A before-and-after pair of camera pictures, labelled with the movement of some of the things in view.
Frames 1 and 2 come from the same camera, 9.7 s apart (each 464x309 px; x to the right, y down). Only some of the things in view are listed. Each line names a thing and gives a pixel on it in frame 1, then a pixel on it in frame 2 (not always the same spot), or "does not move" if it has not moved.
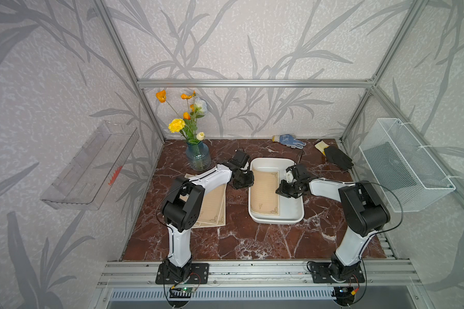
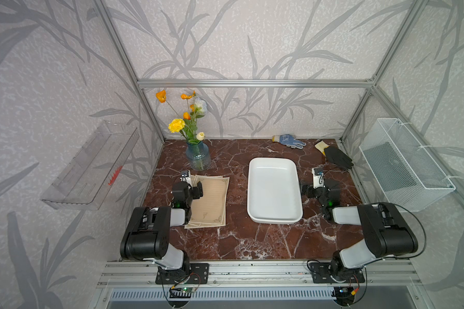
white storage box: x=291 y=210 does not move
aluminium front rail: x=252 y=274 does not move
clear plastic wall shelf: x=86 y=181 does not move
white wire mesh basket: x=410 y=178 does not move
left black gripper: x=249 y=182 to x=196 y=191
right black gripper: x=281 y=191 to x=310 y=190
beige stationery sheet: x=265 y=192 to x=210 y=210
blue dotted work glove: x=289 y=140 does not move
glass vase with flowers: x=197 y=154 does not move
